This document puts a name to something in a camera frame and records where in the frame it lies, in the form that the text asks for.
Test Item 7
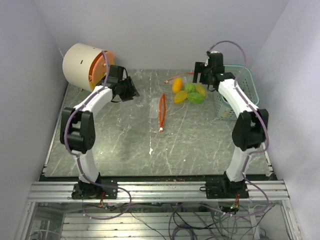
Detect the teal plastic basket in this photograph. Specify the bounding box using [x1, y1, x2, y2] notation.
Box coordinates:
[213, 64, 261, 120]

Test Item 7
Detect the clear zip bag red seal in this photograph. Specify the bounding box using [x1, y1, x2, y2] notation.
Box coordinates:
[134, 93, 168, 133]

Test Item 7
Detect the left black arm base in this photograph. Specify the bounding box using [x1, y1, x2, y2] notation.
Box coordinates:
[71, 180, 118, 200]

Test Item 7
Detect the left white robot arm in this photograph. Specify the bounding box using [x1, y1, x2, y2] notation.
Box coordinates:
[60, 65, 139, 199]

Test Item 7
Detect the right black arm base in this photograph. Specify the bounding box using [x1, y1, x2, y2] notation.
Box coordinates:
[199, 179, 249, 199]

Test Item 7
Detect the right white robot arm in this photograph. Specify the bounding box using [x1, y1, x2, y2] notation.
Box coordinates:
[193, 50, 269, 198]

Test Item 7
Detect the fake yellow fruit slice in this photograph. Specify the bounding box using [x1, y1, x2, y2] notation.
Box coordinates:
[195, 83, 207, 97]

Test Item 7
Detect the fake green round fruit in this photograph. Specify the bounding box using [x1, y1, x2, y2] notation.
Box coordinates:
[184, 83, 196, 93]

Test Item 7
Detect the fake green starfruit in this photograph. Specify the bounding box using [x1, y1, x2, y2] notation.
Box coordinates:
[187, 92, 205, 104]

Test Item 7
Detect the fake orange mango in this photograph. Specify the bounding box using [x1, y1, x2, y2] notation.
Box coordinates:
[171, 77, 184, 94]

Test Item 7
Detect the fake yellow starfruit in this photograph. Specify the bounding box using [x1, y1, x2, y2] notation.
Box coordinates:
[173, 90, 188, 104]

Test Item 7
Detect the white cylinder drawer unit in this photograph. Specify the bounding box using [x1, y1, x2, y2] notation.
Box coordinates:
[62, 43, 115, 92]

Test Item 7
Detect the aluminium frame rail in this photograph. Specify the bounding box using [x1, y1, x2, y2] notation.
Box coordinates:
[27, 180, 290, 203]

